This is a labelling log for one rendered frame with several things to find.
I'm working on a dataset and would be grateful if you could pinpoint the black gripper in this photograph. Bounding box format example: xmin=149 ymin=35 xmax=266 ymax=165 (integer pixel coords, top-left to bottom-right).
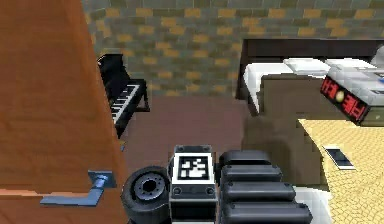
xmin=120 ymin=165 xmax=172 ymax=224

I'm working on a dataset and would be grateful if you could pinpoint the black upright piano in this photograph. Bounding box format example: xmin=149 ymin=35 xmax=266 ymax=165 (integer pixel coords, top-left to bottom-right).
xmin=96 ymin=53 xmax=151 ymax=138

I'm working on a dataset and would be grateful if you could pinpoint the brown wooden room door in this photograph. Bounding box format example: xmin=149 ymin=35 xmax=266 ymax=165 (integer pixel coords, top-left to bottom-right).
xmin=0 ymin=0 xmax=130 ymax=224

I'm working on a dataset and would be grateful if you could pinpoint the dark wooden bed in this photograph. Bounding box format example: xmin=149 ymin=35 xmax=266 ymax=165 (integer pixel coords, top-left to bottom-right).
xmin=235 ymin=37 xmax=384 ymax=224

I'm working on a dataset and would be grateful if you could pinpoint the white framed phone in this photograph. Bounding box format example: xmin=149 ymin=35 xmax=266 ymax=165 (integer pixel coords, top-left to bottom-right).
xmin=322 ymin=145 xmax=357 ymax=171

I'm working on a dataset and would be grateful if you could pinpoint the white pillow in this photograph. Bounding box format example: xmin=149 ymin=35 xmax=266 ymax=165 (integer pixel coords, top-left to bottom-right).
xmin=324 ymin=57 xmax=378 ymax=70
xmin=283 ymin=57 xmax=332 ymax=76

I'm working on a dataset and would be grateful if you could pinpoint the yellow woven table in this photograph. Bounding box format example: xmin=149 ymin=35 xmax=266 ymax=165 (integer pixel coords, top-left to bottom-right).
xmin=297 ymin=118 xmax=384 ymax=224

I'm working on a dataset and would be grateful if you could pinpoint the grey box with red print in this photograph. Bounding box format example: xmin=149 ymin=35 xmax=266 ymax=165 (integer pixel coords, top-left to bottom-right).
xmin=319 ymin=65 xmax=384 ymax=127

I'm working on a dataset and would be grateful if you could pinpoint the blue grey door handle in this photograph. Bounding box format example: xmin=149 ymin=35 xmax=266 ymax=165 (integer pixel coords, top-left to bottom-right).
xmin=39 ymin=169 xmax=118 ymax=208

